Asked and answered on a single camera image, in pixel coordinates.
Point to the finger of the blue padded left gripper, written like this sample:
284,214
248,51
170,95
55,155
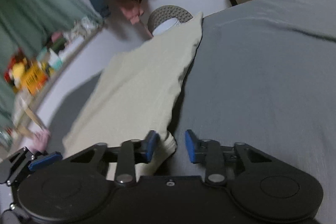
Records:
44,160

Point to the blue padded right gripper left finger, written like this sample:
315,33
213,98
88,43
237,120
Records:
139,151

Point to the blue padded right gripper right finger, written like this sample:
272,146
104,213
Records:
199,149

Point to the beige garment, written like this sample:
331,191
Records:
136,93

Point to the pink clothes pile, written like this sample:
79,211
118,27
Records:
40,141

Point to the beige tote bag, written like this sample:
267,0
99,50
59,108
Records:
25,111

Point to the orange cardboard box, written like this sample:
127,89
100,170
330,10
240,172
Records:
34,79

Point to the yellow plush toy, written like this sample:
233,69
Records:
17,72

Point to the teal white small box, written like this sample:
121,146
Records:
54,61

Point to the white plastic bucket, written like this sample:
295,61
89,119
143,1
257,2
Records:
165,26

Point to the round grey studded mat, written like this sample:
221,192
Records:
165,13

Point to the pink hanging garment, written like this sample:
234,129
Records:
131,9

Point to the green curtain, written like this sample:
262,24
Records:
26,24

